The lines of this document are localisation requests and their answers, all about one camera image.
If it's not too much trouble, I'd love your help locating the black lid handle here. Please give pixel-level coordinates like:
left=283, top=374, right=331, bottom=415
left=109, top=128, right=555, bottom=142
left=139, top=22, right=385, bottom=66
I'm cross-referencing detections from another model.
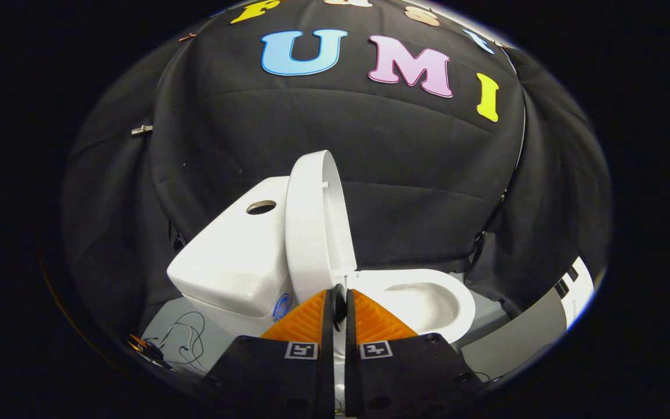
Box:
left=333, top=284, right=348, bottom=324

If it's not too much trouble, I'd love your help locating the white toilet lid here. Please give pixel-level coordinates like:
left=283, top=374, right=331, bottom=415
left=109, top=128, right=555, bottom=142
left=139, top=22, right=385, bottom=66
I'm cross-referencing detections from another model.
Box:
left=284, top=150, right=359, bottom=304

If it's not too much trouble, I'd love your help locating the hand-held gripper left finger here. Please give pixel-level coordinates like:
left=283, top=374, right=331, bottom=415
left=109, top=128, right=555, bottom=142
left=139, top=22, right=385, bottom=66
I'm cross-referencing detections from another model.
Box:
left=198, top=288, right=336, bottom=419

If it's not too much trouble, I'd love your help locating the black backdrop cloth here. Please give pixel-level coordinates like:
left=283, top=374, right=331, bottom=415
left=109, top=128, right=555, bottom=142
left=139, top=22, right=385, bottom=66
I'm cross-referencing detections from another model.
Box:
left=62, top=0, right=612, bottom=333

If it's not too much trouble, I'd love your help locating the white ceramic toilet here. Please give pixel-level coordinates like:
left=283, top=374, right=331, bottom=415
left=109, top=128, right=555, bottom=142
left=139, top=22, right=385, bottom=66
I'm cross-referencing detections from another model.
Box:
left=166, top=176, right=477, bottom=357

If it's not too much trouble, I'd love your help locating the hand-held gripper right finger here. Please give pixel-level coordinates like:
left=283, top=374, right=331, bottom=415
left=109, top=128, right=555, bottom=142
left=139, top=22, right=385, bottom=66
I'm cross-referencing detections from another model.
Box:
left=345, top=289, right=485, bottom=419

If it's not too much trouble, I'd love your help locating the thin black cable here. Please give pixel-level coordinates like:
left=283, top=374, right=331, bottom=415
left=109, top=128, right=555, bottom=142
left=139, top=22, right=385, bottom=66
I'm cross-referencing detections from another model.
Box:
left=129, top=311, right=208, bottom=374

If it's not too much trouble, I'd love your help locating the white and black board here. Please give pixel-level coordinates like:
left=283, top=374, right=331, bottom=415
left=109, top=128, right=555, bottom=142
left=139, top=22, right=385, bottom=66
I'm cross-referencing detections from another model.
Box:
left=552, top=256, right=595, bottom=330

